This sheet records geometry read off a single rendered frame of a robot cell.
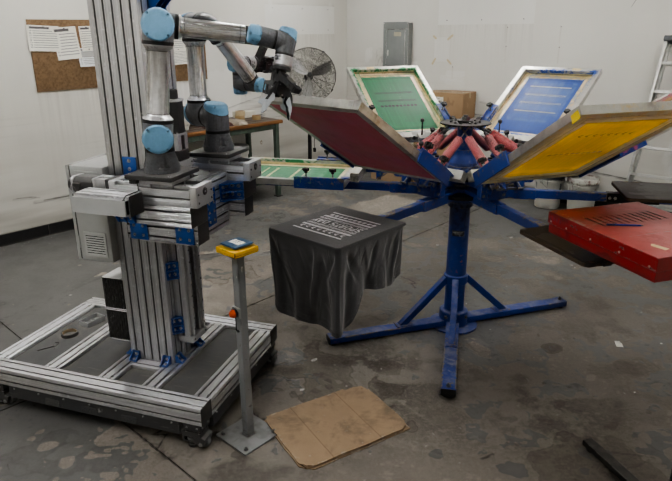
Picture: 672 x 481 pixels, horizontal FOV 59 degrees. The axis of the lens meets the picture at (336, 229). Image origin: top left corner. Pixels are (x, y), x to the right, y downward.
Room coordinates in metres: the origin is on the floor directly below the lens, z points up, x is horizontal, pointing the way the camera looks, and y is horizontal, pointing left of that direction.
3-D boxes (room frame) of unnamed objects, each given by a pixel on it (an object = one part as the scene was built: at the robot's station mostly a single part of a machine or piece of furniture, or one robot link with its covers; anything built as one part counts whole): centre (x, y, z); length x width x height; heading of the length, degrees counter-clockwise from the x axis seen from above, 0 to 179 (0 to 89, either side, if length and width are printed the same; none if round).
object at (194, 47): (3.04, 0.68, 1.63); 0.15 x 0.12 x 0.55; 48
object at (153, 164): (2.47, 0.73, 1.31); 0.15 x 0.15 x 0.10
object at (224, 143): (2.94, 0.58, 1.31); 0.15 x 0.15 x 0.10
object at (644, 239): (2.14, -1.19, 1.06); 0.61 x 0.46 x 0.12; 18
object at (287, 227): (2.67, -0.01, 0.95); 0.48 x 0.44 x 0.01; 138
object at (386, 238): (2.53, -0.16, 0.74); 0.46 x 0.04 x 0.42; 138
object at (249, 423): (2.38, 0.42, 0.48); 0.22 x 0.22 x 0.96; 48
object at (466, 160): (3.49, -0.76, 0.67); 0.39 x 0.39 x 1.35
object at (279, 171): (3.69, 0.13, 1.05); 1.08 x 0.61 x 0.23; 78
